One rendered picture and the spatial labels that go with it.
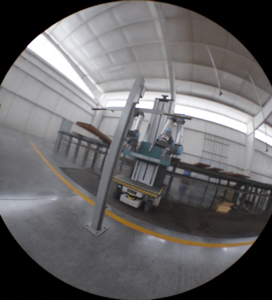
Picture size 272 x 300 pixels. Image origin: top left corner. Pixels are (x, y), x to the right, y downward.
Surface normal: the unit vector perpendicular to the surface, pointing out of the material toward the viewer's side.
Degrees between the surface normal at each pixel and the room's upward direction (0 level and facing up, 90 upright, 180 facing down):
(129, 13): 176
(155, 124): 90
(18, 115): 91
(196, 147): 91
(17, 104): 86
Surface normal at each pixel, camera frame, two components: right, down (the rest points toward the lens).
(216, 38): -0.28, 0.95
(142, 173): -0.36, -0.18
